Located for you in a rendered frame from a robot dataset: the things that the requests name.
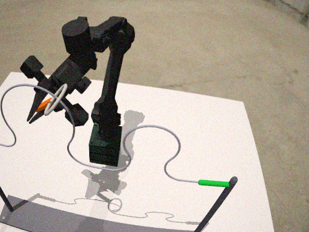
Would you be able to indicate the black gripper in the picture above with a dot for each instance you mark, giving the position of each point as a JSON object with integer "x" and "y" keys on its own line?
{"x": 31, "y": 68}

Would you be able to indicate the orange handle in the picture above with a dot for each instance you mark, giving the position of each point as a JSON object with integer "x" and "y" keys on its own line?
{"x": 48, "y": 103}

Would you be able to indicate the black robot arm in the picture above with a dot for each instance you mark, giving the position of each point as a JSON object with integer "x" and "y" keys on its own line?
{"x": 81, "y": 42}

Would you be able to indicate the grey wire frame on two posts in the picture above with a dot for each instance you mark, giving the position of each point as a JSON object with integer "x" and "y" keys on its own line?
{"x": 34, "y": 217}

